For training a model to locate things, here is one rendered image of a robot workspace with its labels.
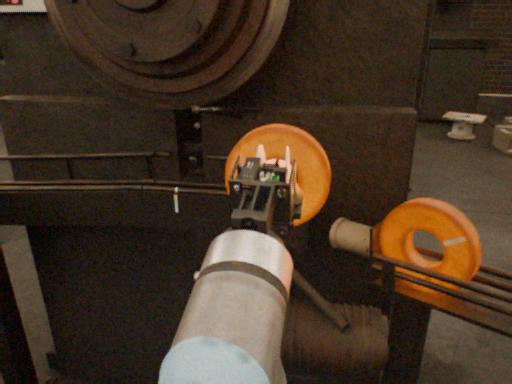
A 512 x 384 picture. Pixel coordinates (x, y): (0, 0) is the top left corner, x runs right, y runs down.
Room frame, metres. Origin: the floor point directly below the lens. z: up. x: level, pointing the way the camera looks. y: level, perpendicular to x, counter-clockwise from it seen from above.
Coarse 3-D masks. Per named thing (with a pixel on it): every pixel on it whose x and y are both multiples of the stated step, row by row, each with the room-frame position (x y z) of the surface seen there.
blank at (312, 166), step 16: (256, 128) 0.59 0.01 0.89; (272, 128) 0.56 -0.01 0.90; (288, 128) 0.56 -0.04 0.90; (240, 144) 0.56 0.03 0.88; (256, 144) 0.56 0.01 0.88; (272, 144) 0.55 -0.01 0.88; (288, 144) 0.55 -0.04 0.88; (304, 144) 0.55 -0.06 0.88; (304, 160) 0.55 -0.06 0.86; (320, 160) 0.54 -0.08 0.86; (304, 176) 0.55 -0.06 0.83; (320, 176) 0.54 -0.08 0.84; (304, 192) 0.55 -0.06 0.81; (320, 192) 0.54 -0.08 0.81; (304, 208) 0.54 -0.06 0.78; (320, 208) 0.54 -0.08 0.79
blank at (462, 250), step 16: (400, 208) 0.59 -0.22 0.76; (416, 208) 0.58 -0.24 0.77; (432, 208) 0.56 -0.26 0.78; (448, 208) 0.56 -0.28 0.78; (384, 224) 0.61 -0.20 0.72; (400, 224) 0.59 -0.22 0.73; (416, 224) 0.57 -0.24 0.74; (432, 224) 0.56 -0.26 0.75; (448, 224) 0.54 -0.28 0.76; (464, 224) 0.53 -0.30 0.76; (384, 240) 0.61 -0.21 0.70; (400, 240) 0.59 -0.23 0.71; (448, 240) 0.54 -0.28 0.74; (464, 240) 0.52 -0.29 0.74; (400, 256) 0.59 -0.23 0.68; (416, 256) 0.59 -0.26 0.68; (448, 256) 0.53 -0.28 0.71; (464, 256) 0.52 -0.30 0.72; (480, 256) 0.52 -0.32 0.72; (448, 272) 0.53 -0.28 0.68; (464, 272) 0.51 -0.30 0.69; (416, 288) 0.56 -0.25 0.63
